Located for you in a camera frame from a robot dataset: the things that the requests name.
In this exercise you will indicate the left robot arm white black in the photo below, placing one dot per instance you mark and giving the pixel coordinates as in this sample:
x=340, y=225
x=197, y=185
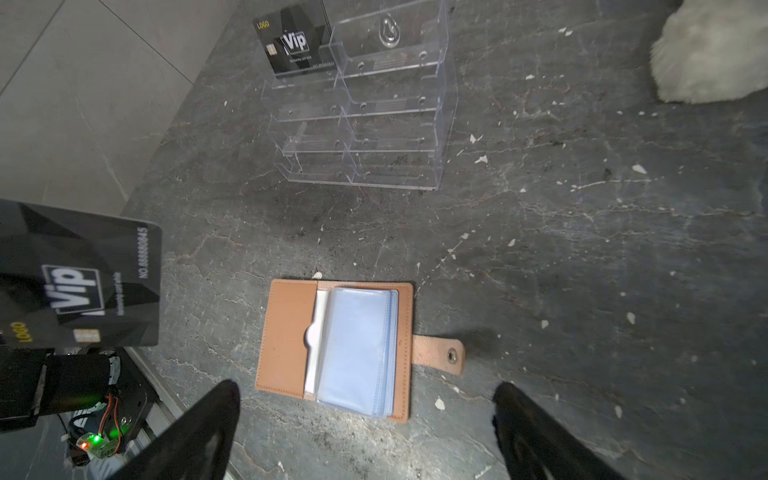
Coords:
x=38, y=382

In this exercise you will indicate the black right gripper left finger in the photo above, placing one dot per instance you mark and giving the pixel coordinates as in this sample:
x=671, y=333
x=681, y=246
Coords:
x=197, y=445

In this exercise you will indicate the white teddy bear brown shirt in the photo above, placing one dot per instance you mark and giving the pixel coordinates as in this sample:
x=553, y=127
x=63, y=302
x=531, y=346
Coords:
x=711, y=51

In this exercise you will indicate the aluminium rail front frame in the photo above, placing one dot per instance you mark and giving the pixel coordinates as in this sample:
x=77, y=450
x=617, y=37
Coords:
x=166, y=409

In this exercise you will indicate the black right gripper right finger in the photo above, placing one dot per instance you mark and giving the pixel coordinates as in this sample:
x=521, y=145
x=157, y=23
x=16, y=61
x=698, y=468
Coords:
x=535, y=446

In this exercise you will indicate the small green-lit circuit board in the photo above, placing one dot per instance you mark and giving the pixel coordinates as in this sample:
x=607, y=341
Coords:
x=97, y=445

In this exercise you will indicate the clear acrylic tiered holder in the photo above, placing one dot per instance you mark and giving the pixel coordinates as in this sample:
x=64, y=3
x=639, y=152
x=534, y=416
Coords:
x=383, y=116

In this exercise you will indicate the clear plastic card sleeves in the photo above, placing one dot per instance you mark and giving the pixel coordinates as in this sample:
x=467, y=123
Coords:
x=352, y=350

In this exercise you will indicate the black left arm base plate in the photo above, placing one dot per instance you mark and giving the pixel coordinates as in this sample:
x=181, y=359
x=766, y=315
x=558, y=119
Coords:
x=120, y=408

